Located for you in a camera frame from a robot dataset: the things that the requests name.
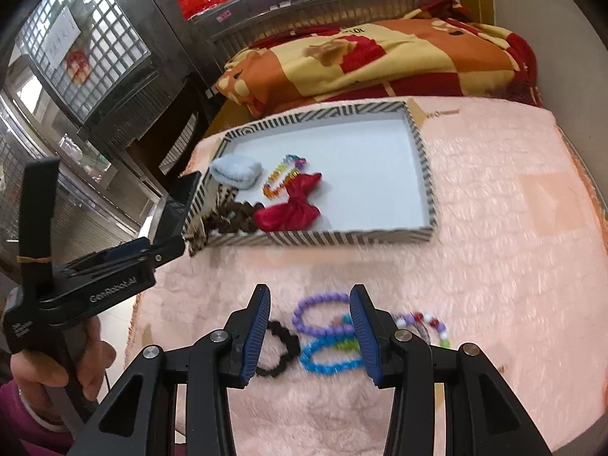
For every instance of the magenta sleeve forearm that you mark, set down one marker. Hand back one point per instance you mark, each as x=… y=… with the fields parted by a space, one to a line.
x=24 y=433

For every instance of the brown scrunchie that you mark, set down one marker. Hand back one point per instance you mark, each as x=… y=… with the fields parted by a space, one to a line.
x=233 y=218

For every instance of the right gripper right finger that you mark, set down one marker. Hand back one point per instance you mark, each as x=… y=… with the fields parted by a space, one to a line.
x=482 y=414

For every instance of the red satin bow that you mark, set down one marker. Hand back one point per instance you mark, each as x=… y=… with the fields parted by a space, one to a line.
x=296 y=214

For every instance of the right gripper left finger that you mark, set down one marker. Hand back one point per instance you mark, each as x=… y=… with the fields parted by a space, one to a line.
x=138 y=416

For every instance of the black smartphone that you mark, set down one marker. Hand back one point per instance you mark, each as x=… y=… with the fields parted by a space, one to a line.
x=169 y=219

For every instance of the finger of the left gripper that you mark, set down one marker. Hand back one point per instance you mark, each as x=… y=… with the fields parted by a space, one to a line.
x=156 y=254
x=109 y=256

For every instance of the pink quilted bed cover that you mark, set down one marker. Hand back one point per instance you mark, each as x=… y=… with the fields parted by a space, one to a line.
x=517 y=265

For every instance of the orange yellow folded blanket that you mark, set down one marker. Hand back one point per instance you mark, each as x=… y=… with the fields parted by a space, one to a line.
x=435 y=50

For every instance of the light blue fluffy scrunchie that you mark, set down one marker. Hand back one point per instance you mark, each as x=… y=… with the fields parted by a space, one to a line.
x=236 y=170

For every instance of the dark wooden chair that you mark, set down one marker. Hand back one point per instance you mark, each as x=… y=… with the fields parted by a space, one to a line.
x=149 y=151

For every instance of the striped shallow box tray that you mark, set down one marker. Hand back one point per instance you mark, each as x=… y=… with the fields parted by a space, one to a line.
x=375 y=186

